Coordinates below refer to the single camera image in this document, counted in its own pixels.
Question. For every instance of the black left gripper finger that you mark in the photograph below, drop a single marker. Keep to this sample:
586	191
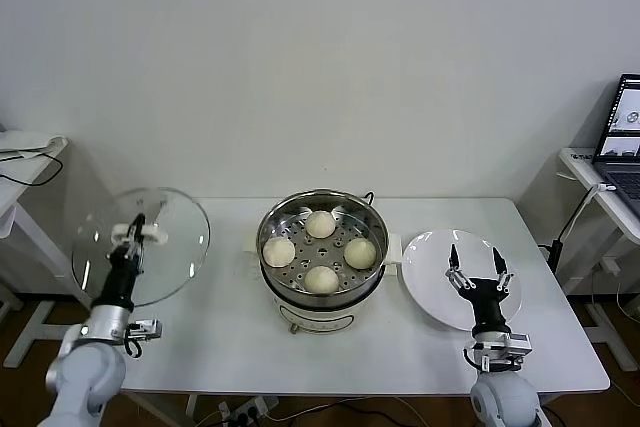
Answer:
126	249
141	232

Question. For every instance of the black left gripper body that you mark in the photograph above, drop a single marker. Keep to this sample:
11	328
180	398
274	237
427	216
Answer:
122	282

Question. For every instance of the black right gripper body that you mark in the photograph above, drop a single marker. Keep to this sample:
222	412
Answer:
485	302

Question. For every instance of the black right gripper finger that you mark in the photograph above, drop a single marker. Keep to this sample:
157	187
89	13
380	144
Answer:
500	264
455	259

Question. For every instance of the white steamed baozi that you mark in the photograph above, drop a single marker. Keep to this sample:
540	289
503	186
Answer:
360	253
279	253
320	225
320	281

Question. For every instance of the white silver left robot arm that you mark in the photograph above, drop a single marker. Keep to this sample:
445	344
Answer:
85	377

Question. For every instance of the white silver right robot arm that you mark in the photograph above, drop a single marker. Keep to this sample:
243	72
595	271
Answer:
505	397

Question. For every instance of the stainless steel steamer basket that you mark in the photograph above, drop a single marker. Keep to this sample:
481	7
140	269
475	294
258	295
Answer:
372	283

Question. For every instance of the steel steamer pot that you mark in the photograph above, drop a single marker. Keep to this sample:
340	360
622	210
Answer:
320	317

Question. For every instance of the white round plate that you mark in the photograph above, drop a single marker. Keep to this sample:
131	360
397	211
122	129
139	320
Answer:
430	267

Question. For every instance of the white side table with cloth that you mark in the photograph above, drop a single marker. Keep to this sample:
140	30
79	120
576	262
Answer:
50	332

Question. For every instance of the white side table with laptop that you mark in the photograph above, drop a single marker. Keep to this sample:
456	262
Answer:
580	172

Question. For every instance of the white power strip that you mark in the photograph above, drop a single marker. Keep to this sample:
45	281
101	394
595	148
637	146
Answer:
250	407

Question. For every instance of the open grey laptop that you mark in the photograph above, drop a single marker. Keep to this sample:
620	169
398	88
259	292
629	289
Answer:
625	112

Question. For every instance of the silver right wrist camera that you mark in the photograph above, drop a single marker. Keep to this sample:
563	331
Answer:
517	342

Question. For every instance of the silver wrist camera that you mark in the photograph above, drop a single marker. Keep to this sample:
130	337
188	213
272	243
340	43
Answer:
147	329
517	342

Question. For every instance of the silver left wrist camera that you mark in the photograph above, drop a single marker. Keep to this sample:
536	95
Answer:
147	329

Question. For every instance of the white wall plug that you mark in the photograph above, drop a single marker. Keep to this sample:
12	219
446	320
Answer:
611	265

